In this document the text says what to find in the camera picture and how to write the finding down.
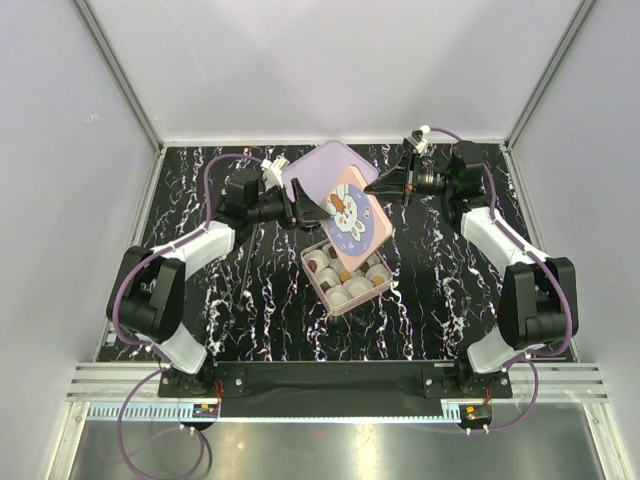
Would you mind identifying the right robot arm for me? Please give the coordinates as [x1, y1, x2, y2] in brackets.
[365, 130, 579, 397]

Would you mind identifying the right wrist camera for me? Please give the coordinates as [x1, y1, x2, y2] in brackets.
[403, 125, 431, 157]

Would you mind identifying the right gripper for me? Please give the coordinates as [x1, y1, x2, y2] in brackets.
[363, 150, 456, 207]

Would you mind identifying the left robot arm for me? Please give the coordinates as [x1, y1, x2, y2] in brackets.
[106, 170, 328, 396]

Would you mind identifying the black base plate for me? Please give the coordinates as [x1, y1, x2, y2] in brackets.
[158, 361, 485, 420]

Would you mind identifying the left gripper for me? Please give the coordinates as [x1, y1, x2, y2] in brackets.
[248, 179, 330, 231]

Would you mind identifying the silver tin lid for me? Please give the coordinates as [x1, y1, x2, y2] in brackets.
[320, 165, 394, 271]

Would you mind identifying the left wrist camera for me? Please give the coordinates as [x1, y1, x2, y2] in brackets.
[260, 155, 290, 190]

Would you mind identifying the pink chocolate tin box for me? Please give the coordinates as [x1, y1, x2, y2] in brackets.
[300, 240, 392, 317]

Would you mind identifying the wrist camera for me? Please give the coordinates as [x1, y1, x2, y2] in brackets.
[260, 155, 290, 190]
[403, 125, 431, 157]

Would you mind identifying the lilac plastic tray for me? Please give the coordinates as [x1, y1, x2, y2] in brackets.
[282, 140, 379, 206]

